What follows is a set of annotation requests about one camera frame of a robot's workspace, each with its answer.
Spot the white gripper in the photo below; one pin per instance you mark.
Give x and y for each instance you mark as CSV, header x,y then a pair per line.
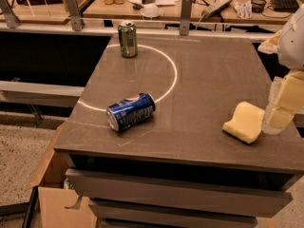
x,y
294,43

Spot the yellow sponge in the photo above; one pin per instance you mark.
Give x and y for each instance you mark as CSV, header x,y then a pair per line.
x,y
246,122

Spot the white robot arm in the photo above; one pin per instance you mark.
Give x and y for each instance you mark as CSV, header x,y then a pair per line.
x,y
288,43

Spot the blue pepsi can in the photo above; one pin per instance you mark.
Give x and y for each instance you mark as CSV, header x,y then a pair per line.
x,y
130,111

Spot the green soda can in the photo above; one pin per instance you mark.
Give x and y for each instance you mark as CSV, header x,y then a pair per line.
x,y
128,39

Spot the black round container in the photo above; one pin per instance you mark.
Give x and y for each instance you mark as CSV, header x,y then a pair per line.
x,y
258,6

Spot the black keyboard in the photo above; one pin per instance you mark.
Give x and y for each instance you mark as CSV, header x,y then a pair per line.
x,y
285,5

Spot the white printed cup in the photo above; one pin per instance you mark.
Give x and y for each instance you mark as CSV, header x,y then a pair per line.
x,y
243,11

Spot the white power strip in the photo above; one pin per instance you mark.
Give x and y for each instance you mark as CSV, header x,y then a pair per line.
x,y
213,8

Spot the grey drawer cabinet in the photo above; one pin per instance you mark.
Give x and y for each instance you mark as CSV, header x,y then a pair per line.
x,y
178,168

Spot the white bowl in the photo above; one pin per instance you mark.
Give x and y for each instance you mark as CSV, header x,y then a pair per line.
x,y
150,11

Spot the cardboard box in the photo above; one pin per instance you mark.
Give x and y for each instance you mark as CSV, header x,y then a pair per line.
x,y
60,207

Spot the metal railing post right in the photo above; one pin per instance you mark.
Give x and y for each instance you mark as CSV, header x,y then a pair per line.
x,y
185,15

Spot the metal railing post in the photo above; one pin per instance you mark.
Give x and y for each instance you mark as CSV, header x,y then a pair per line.
x,y
185,15
75,15
11,19

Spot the metal railing post middle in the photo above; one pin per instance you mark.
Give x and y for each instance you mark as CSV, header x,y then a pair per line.
x,y
75,15

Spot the metal railing post left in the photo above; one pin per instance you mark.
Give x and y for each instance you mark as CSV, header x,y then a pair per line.
x,y
11,19

